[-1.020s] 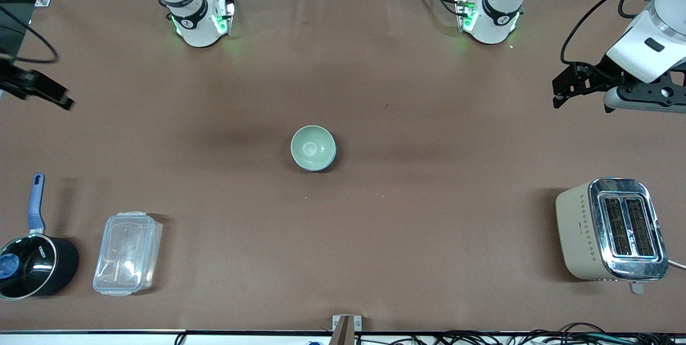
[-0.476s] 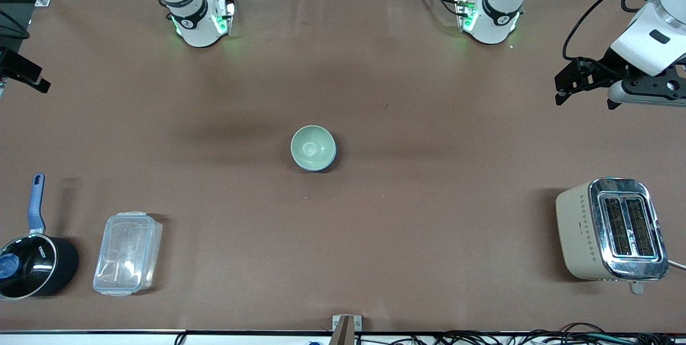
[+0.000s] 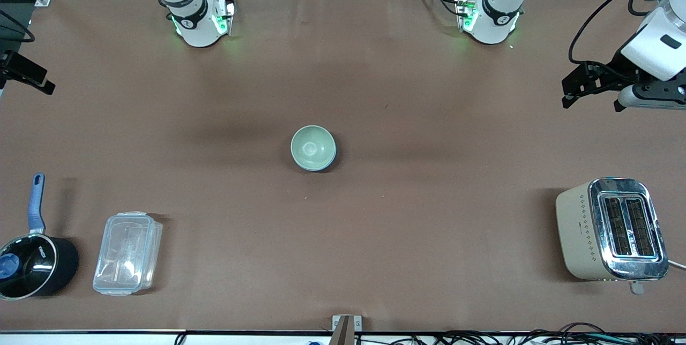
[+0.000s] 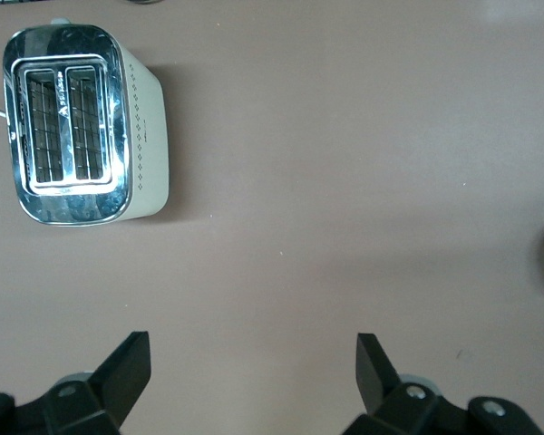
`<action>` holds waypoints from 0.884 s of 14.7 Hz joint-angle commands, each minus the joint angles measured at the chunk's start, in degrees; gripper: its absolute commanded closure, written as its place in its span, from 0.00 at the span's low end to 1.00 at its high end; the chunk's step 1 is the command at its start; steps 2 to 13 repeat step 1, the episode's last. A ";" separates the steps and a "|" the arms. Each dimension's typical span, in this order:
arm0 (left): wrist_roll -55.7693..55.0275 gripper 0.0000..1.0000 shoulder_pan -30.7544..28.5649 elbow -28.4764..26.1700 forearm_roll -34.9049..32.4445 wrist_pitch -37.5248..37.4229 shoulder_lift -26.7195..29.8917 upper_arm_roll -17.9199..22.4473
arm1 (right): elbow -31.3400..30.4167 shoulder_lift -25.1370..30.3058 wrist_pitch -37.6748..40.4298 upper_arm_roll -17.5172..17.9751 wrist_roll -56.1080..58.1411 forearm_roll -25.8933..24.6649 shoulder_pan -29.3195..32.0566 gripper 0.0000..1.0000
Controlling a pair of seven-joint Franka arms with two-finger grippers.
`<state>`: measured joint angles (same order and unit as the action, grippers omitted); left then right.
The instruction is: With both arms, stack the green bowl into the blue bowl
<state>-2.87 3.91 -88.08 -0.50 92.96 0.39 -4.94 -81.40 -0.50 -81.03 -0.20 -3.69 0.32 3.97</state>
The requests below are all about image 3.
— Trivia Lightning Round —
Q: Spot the blue bowl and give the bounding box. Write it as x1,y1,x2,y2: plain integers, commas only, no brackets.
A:
295,139,338,173

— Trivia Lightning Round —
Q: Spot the green bowl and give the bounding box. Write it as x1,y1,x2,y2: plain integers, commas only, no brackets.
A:
290,124,337,170

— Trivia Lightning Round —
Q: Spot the beige and chrome toaster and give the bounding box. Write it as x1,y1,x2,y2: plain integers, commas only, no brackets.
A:
555,176,670,296

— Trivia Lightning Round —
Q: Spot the glass lid with blue knob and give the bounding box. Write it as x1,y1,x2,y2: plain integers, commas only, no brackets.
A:
0,235,57,299

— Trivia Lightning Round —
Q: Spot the clear plastic food container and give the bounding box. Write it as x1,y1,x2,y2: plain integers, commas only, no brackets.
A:
92,211,163,297

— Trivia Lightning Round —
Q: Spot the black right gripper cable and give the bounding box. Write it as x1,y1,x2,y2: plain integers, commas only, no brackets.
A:
0,10,36,43

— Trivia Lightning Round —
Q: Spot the black saucepan with blue handle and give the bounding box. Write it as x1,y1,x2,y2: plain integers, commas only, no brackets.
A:
0,173,80,301

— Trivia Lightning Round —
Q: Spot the black cable bundle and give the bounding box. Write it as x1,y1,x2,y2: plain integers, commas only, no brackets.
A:
354,322,686,345

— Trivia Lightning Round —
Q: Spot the metal bracket with post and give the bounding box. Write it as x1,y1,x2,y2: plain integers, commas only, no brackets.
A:
332,314,363,345

